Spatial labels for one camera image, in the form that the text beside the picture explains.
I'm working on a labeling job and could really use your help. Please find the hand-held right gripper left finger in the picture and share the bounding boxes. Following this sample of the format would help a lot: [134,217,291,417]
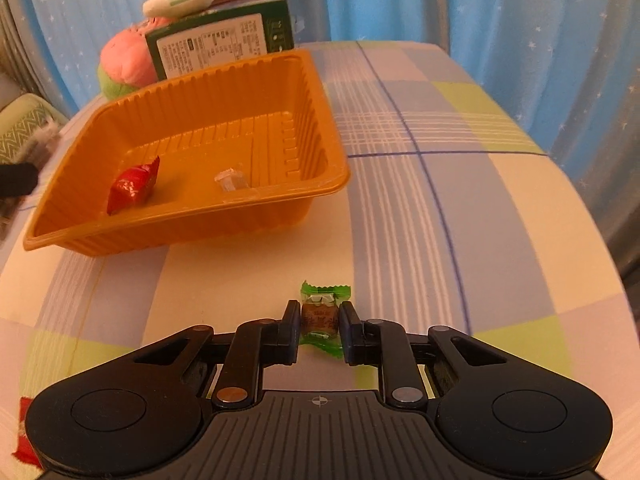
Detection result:
[132,300,301,411]

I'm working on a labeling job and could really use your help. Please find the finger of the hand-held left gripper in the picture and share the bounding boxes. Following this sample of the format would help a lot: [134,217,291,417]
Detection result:
[0,161,40,197]

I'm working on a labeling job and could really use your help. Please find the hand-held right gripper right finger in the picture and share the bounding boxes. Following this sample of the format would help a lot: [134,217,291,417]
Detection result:
[340,301,508,411]

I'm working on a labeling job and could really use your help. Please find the green candy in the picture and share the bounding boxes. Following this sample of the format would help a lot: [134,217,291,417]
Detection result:
[299,281,352,360]

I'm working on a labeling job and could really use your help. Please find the orange plastic tray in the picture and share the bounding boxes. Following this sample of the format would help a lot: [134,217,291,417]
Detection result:
[22,49,351,258]

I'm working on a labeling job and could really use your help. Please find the green chevron pillow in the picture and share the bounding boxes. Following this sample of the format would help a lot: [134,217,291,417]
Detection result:
[0,92,70,166]

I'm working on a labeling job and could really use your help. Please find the checked tablecloth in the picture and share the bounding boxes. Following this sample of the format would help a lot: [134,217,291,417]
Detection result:
[0,40,631,480]

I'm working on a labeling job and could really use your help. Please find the grey curtain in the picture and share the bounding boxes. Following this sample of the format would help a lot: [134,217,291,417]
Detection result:
[0,0,51,96]
[565,150,640,281]

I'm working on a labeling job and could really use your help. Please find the pink green plush toy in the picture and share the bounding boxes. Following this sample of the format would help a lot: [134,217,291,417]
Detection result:
[98,16,173,101]

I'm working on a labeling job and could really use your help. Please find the clear wrapped candy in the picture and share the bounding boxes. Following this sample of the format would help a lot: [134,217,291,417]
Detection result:
[213,167,248,193]

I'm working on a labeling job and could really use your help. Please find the green cardboard box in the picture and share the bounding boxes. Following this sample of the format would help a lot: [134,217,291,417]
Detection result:
[145,0,293,82]

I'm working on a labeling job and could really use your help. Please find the blue star curtain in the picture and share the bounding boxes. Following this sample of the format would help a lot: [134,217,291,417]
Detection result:
[15,0,640,281]

